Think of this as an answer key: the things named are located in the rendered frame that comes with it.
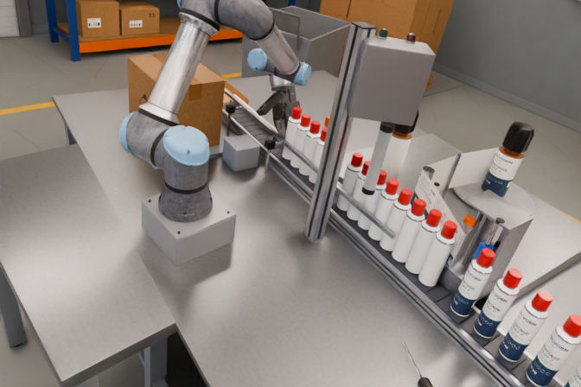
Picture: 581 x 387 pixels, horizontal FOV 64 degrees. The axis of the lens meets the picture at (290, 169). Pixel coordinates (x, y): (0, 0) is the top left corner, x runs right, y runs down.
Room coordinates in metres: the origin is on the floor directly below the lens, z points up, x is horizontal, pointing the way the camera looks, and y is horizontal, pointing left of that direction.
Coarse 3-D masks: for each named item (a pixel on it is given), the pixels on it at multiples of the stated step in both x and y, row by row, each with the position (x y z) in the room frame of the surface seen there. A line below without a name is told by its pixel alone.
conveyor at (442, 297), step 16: (240, 112) 1.83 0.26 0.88; (256, 128) 1.71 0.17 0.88; (304, 176) 1.41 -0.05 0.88; (336, 192) 1.35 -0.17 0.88; (336, 208) 1.25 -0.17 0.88; (352, 224) 1.18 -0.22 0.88; (368, 240) 1.12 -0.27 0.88; (384, 256) 1.06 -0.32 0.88; (432, 288) 0.96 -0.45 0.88; (448, 304) 0.91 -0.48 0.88; (464, 320) 0.86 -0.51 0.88; (496, 336) 0.83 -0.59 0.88; (496, 352) 0.78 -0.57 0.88; (512, 368) 0.74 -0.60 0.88; (528, 384) 0.71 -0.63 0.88; (560, 384) 0.72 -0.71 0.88
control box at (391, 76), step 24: (384, 48) 1.08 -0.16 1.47; (408, 48) 1.10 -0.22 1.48; (360, 72) 1.08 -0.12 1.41; (384, 72) 1.08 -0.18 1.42; (408, 72) 1.09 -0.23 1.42; (360, 96) 1.08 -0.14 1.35; (384, 96) 1.09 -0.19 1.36; (408, 96) 1.09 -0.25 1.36; (384, 120) 1.09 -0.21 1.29; (408, 120) 1.09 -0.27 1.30
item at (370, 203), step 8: (384, 176) 1.17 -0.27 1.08; (376, 184) 1.17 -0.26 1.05; (384, 184) 1.18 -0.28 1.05; (376, 192) 1.16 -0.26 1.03; (368, 200) 1.17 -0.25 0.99; (376, 200) 1.16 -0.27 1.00; (368, 208) 1.16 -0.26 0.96; (360, 216) 1.18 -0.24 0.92; (360, 224) 1.17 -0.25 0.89; (368, 224) 1.16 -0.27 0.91
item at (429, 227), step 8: (432, 216) 1.02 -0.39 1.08; (440, 216) 1.02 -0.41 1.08; (424, 224) 1.02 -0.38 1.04; (432, 224) 1.01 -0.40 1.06; (424, 232) 1.01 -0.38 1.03; (432, 232) 1.00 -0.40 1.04; (416, 240) 1.02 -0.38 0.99; (424, 240) 1.01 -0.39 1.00; (432, 240) 1.00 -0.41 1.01; (416, 248) 1.01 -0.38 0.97; (424, 248) 1.00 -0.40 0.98; (408, 256) 1.04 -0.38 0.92; (416, 256) 1.01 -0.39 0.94; (424, 256) 1.00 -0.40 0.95; (408, 264) 1.02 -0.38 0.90; (416, 264) 1.00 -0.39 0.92; (416, 272) 1.00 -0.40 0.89
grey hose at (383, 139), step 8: (384, 128) 1.07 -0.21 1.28; (392, 128) 1.07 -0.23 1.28; (384, 136) 1.07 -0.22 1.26; (376, 144) 1.08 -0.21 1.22; (384, 144) 1.07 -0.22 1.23; (376, 152) 1.07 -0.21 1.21; (384, 152) 1.07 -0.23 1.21; (376, 160) 1.07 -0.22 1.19; (368, 168) 1.08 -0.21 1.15; (376, 168) 1.07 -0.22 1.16; (368, 176) 1.07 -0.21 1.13; (376, 176) 1.07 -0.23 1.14; (368, 184) 1.07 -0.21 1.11; (368, 192) 1.07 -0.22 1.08
